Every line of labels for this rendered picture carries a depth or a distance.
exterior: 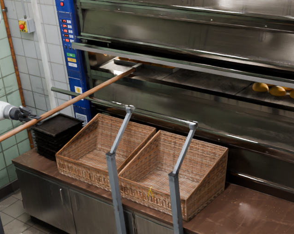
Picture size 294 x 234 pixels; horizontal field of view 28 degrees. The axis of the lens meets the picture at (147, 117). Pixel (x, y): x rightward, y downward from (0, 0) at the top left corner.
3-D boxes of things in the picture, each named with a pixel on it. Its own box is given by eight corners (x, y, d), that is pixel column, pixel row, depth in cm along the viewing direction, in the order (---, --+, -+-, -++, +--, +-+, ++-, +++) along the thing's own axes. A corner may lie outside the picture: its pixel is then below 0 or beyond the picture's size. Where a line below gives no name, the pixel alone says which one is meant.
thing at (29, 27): (27, 29, 454) (24, 16, 450) (35, 30, 448) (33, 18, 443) (20, 32, 449) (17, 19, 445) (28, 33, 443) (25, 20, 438)
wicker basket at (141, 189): (162, 163, 409) (159, 128, 397) (232, 185, 374) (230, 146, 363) (117, 196, 376) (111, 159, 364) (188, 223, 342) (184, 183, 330)
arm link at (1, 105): (16, 116, 369) (0, 124, 360) (1, 111, 378) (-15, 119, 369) (13, 100, 364) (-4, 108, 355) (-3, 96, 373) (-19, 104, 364)
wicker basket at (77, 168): (103, 144, 445) (98, 112, 433) (161, 162, 411) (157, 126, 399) (57, 173, 412) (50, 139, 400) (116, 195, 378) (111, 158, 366)
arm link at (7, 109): (15, 115, 368) (22, 117, 364) (4, 121, 362) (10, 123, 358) (13, 102, 364) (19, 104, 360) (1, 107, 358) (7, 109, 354)
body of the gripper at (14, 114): (18, 105, 360) (28, 107, 355) (20, 117, 364) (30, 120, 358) (8, 109, 355) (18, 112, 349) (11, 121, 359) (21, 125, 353)
